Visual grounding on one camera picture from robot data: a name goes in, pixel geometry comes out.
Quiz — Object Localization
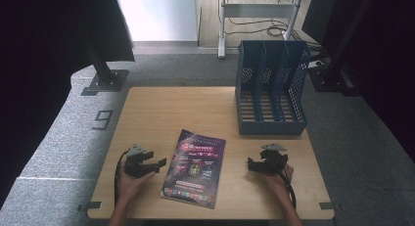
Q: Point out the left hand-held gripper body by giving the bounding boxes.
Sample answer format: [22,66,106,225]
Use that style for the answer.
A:
[123,143,155,179]

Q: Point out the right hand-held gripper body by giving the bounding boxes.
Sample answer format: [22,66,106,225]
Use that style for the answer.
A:
[260,143,290,175]

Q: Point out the purple paperback book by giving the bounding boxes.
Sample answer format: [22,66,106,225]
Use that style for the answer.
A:
[160,128,227,210]

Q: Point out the person's left hand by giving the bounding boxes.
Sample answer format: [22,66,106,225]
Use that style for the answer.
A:
[116,166,158,204]

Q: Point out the person's right hand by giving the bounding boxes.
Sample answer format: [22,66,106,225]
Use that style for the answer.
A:
[262,164,295,203]

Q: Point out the blue plastic file rack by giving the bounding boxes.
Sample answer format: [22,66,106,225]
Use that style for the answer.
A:
[234,39,311,137]

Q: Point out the black metal stand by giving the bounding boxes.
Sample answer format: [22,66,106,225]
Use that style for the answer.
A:
[80,36,130,97]
[307,0,380,97]

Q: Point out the white power strip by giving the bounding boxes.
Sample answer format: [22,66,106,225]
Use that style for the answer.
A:
[307,59,326,69]

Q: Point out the white board panel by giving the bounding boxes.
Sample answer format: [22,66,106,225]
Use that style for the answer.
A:
[115,0,200,43]

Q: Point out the dark curtain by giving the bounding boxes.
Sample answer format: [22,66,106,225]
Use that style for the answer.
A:
[0,0,136,208]
[321,0,415,165]

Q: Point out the black flat panel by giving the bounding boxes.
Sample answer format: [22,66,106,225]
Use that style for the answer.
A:
[300,0,331,46]

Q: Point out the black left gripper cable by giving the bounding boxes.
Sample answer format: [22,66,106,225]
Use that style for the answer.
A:
[113,149,131,208]

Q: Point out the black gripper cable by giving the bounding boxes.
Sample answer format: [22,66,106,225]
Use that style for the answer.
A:
[277,171,298,210]
[113,149,131,208]

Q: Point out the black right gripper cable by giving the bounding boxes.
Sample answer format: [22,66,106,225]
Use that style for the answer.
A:
[277,171,298,210]

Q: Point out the black floor cables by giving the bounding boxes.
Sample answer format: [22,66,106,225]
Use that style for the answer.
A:
[224,0,324,54]

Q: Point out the white metal frame stand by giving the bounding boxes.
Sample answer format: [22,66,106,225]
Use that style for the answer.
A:
[217,0,305,60]

